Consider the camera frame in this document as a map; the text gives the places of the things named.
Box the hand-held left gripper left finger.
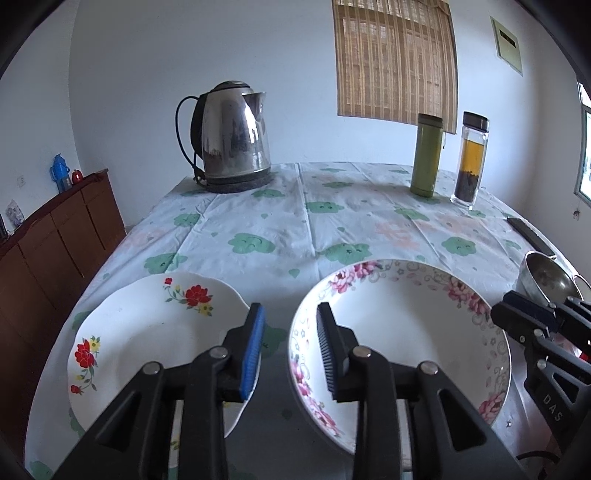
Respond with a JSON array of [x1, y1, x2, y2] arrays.
[[51, 302, 267, 480]]

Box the white plate with red flowers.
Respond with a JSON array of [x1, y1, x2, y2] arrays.
[[67, 272, 262, 439]]

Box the stainless steel electric kettle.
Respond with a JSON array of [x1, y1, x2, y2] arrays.
[[175, 80, 272, 185]]

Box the floral plastic tablecloth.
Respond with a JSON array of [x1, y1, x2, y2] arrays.
[[25, 161, 555, 480]]

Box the window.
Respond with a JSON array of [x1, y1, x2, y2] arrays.
[[574, 80, 591, 201]]

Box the black smartphone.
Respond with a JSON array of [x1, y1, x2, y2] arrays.
[[507, 217, 557, 257]]

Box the brown wooden cabinet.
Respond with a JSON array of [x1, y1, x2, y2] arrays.
[[0, 168, 126, 462]]

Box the green thermos bottle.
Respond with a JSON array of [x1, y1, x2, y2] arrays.
[[410, 113, 445, 198]]

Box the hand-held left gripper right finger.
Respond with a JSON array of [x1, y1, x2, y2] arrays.
[[316, 302, 532, 480]]

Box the glass tea bottle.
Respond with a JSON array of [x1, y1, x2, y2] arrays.
[[450, 111, 489, 210]]

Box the blue water bottle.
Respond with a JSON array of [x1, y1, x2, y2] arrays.
[[50, 154, 71, 192]]

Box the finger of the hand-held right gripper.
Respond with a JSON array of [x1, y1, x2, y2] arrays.
[[490, 291, 561, 347], [554, 296, 591, 352]]

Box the grey kettle base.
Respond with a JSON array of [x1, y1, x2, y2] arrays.
[[194, 167, 273, 195]]

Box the pale green wall panel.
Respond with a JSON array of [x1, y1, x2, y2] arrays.
[[490, 16, 523, 77]]

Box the bamboo window blind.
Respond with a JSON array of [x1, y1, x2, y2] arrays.
[[332, 0, 459, 127]]

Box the bowl with pink flowers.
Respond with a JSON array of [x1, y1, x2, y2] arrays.
[[288, 259, 512, 455]]

